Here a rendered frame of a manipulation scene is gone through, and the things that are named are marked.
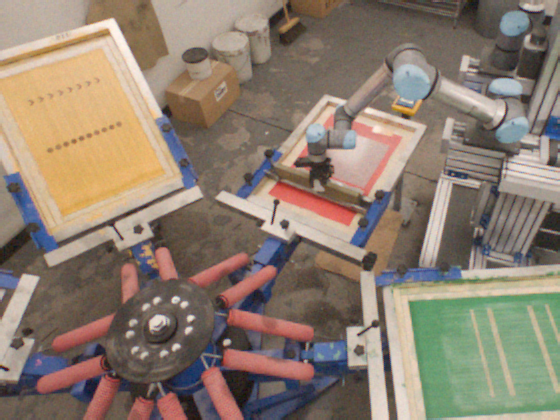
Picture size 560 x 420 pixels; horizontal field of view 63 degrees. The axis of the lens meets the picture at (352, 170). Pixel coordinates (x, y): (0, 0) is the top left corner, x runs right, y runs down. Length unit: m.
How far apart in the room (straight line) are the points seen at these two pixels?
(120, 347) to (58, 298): 1.93
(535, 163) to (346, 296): 1.42
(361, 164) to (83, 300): 1.95
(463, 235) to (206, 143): 2.13
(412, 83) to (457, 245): 1.51
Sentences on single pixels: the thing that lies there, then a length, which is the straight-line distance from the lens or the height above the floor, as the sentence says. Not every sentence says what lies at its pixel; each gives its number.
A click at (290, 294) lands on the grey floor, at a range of 2.87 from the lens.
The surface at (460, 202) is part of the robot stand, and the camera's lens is 3.02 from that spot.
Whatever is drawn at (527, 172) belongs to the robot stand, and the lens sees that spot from 1.94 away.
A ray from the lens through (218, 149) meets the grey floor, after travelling 3.74.
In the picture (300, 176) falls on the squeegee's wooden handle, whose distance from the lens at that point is 1.98.
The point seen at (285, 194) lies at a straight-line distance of 2.06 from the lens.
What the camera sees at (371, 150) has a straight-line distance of 2.22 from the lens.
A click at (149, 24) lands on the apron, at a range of 3.77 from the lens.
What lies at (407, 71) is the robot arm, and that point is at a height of 1.67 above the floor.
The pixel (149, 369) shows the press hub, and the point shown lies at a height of 1.31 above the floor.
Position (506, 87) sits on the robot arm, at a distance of 1.80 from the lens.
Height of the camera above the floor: 2.54
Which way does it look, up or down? 48 degrees down
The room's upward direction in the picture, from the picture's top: 1 degrees counter-clockwise
